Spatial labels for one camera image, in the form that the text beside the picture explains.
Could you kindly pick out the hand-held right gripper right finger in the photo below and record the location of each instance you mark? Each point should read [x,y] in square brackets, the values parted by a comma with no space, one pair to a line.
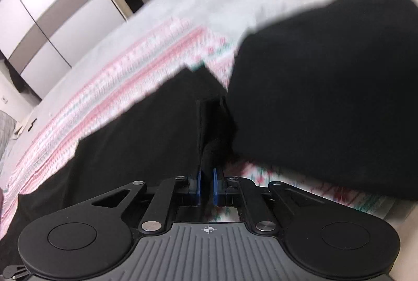
[216,186]

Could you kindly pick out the small black object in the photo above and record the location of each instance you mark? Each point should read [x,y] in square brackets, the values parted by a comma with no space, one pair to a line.
[32,126]

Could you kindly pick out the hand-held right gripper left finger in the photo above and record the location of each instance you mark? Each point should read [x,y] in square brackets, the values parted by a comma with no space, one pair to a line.
[197,184]

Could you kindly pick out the patterned red and white blanket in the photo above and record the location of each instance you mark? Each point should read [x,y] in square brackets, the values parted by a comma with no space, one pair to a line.
[98,94]

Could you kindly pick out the white wall socket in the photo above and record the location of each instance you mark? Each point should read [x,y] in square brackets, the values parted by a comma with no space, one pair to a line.
[4,100]

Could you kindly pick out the black pants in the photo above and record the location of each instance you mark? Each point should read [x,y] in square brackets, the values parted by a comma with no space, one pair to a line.
[310,88]

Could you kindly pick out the dark hanging clothes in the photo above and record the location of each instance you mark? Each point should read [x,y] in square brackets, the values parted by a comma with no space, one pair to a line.
[19,75]

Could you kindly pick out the white and grey wardrobe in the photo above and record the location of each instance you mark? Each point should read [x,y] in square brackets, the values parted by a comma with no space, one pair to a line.
[49,6]

